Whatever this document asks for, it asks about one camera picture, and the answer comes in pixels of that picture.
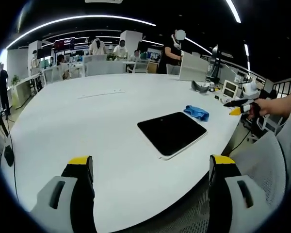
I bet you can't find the white round camera device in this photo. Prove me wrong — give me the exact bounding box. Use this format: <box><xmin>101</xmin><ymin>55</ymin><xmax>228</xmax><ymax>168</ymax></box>
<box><xmin>242</xmin><ymin>79</ymin><xmax>259</xmax><ymax>99</ymax></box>

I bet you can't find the wall display screen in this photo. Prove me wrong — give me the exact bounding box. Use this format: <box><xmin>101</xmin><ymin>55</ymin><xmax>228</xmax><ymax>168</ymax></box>
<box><xmin>54</xmin><ymin>37</ymin><xmax>76</xmax><ymax>51</ymax></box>

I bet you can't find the person's right hand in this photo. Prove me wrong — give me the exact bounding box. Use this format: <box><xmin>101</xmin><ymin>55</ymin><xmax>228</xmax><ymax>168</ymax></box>
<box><xmin>247</xmin><ymin>99</ymin><xmax>270</xmax><ymax>120</ymax></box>

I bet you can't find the white device with screen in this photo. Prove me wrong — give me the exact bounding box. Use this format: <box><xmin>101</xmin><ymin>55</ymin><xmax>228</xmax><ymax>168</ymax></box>
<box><xmin>221</xmin><ymin>79</ymin><xmax>239</xmax><ymax>99</ymax></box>

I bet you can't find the white desk divider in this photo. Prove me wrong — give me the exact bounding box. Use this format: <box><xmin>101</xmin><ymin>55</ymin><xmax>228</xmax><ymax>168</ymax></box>
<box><xmin>83</xmin><ymin>54</ymin><xmax>127</xmax><ymax>78</ymax></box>

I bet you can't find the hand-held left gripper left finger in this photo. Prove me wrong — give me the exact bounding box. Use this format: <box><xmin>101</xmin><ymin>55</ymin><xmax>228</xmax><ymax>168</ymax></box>
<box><xmin>30</xmin><ymin>156</ymin><xmax>97</xmax><ymax>233</ymax></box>

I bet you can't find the white office chair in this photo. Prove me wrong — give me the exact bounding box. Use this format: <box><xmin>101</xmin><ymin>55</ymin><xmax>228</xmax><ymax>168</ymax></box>
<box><xmin>131</xmin><ymin>59</ymin><xmax>150</xmax><ymax>74</ymax></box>

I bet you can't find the white partition panel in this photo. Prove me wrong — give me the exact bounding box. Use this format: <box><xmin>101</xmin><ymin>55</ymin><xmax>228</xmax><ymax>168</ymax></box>
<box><xmin>178</xmin><ymin>52</ymin><xmax>210</xmax><ymax>82</ymax></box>

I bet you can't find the black curved visor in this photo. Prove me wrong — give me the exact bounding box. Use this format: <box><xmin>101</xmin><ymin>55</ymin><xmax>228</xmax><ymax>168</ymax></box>
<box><xmin>191</xmin><ymin>80</ymin><xmax>210</xmax><ymax>94</ymax></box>

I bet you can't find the blue cleaning cloth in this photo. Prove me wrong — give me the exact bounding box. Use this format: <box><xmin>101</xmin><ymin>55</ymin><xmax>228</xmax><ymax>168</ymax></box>
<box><xmin>183</xmin><ymin>105</ymin><xmax>210</xmax><ymax>121</ymax></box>

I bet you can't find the black floor box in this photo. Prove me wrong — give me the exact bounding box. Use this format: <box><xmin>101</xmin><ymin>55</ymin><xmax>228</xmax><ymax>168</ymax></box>
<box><xmin>3</xmin><ymin>145</ymin><xmax>15</xmax><ymax>167</ymax></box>

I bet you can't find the black cable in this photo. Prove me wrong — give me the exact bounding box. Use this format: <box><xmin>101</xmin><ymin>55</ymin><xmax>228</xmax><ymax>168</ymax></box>
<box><xmin>0</xmin><ymin>110</ymin><xmax>21</xmax><ymax>202</ymax></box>

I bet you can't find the black tablet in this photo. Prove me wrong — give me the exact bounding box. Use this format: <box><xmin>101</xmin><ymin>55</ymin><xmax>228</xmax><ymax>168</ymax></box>
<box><xmin>137</xmin><ymin>111</ymin><xmax>208</xmax><ymax>161</ymax></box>

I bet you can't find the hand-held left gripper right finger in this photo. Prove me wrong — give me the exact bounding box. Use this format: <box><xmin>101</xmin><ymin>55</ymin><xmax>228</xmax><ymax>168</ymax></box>
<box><xmin>207</xmin><ymin>154</ymin><xmax>276</xmax><ymax>233</ymax></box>

